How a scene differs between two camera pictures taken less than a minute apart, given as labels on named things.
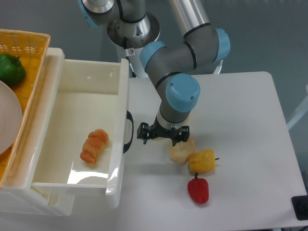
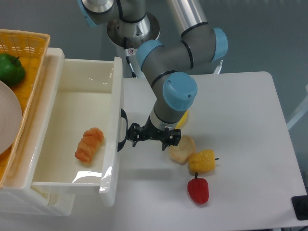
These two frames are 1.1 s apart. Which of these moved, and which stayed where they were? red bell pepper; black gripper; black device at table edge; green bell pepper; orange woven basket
Moved: black gripper
Stayed: black device at table edge; red bell pepper; orange woven basket; green bell pepper
